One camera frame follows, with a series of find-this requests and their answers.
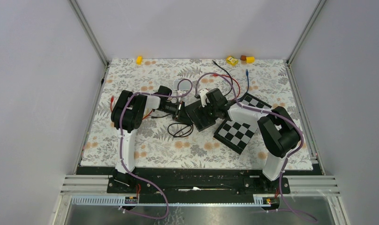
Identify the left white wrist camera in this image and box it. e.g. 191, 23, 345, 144
177, 90, 186, 98

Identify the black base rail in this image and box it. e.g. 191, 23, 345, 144
77, 166, 322, 204

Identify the white network switch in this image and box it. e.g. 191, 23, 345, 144
173, 80, 192, 91

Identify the black router box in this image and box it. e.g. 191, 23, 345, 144
185, 100, 217, 132

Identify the purple cable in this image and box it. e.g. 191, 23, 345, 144
118, 78, 194, 220
195, 72, 318, 223

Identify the yellow block right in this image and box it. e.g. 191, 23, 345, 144
245, 56, 255, 64

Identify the black ethernet cable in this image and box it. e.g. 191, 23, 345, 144
212, 60, 234, 97

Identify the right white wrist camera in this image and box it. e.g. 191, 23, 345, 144
198, 89, 209, 108

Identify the yellow patterned cube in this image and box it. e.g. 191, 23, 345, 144
226, 56, 239, 66

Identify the checkered chess board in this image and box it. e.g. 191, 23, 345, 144
213, 93, 272, 154

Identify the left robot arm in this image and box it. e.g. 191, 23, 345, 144
111, 86, 192, 193

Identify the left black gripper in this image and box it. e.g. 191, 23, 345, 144
160, 100, 191, 125

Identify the yellow block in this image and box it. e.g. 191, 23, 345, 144
245, 56, 255, 64
136, 56, 143, 65

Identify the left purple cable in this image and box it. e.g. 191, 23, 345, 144
118, 78, 194, 220

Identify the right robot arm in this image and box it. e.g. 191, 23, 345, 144
185, 88, 303, 193

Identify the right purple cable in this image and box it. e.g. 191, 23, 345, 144
195, 72, 318, 223

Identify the yellow block left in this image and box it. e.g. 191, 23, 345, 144
136, 56, 143, 65

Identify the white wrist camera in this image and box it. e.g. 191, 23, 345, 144
198, 89, 209, 108
177, 90, 186, 98

